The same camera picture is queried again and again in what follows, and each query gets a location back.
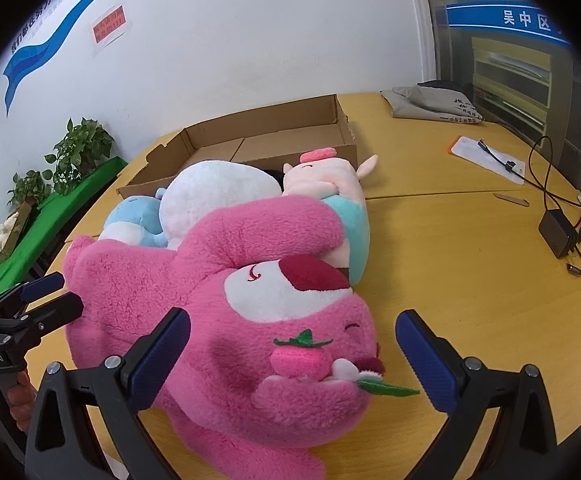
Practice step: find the blue door sign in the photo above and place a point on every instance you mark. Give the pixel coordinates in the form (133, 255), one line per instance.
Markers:
(505, 20)

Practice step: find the large green potted plant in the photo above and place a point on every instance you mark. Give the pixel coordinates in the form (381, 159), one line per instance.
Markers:
(80, 150)

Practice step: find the grey cloth bag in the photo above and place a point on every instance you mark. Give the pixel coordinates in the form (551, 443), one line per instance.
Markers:
(430, 102)

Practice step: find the yellow shelf rack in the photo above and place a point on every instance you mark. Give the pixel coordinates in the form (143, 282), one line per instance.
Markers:
(510, 80)

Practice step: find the person's left hand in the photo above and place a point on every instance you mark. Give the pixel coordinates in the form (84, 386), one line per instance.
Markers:
(19, 400)

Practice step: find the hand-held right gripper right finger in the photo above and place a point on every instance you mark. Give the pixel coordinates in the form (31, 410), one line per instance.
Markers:
(425, 360)

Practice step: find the pink bear plush toy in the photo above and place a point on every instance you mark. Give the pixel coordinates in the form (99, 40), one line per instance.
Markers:
(195, 270)

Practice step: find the cardboard box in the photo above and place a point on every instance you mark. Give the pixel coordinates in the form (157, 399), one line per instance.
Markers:
(270, 145)

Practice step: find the light blue plush toy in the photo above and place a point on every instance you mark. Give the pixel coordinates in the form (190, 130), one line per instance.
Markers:
(135, 215)

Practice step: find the white plush toy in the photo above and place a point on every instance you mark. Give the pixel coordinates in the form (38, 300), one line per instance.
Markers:
(210, 195)

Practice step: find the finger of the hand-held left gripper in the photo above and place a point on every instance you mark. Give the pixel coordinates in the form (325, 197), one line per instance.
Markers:
(45, 285)
(58, 311)

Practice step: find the black power adapter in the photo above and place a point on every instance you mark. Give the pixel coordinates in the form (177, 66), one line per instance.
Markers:
(555, 232)

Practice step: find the small green potted plant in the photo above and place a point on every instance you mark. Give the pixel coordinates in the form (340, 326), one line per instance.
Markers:
(30, 187)

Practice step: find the wooden tray with white object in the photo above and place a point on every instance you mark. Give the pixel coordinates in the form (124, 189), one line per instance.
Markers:
(8, 235)

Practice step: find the red wall sign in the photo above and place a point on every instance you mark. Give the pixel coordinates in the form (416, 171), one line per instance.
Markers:
(110, 25)

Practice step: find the small wooden stick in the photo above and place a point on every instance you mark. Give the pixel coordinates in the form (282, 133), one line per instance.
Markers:
(513, 200)

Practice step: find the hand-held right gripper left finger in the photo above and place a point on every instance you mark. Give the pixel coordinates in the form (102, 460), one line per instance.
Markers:
(160, 355)

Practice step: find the pink pig plush toy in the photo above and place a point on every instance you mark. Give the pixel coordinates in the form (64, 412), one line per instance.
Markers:
(320, 175)

